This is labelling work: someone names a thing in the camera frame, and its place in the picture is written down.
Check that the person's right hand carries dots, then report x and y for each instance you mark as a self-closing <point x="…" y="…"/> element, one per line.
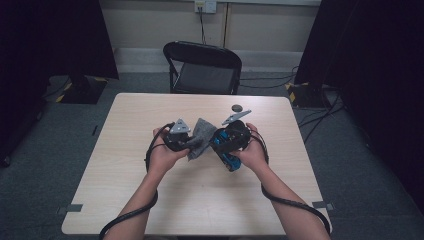
<point x="255" y="156"/>

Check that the blue toy car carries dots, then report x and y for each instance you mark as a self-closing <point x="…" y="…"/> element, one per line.
<point x="233" y="163"/>

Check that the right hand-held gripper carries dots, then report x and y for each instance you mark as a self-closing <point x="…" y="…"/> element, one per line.
<point x="240" y="136"/>

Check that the person's left hand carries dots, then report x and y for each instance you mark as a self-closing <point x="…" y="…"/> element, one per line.
<point x="163" y="160"/>

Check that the black table grommet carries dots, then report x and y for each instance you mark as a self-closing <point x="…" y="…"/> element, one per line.
<point x="236" y="107"/>

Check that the grey cloth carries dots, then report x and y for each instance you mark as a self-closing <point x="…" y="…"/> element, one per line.
<point x="201" y="136"/>

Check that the white wall socket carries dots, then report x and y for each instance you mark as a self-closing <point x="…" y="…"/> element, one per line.
<point x="206" y="6"/>

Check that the black stand base striped tape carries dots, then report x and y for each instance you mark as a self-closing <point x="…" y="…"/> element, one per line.
<point x="83" y="91"/>
<point x="305" y="96"/>

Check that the black curtain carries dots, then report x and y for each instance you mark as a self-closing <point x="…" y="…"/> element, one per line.
<point x="376" y="66"/>
<point x="50" y="40"/>

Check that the black folding chair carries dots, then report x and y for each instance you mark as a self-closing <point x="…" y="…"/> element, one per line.
<point x="203" y="78"/>

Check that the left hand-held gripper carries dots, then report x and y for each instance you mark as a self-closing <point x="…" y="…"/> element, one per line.
<point x="175" y="141"/>

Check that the grey tape strip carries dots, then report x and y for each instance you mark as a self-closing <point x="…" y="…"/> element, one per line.
<point x="71" y="208"/>
<point x="318" y="204"/>

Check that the small black floor object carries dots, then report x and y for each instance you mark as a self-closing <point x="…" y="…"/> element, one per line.
<point x="94" y="130"/>

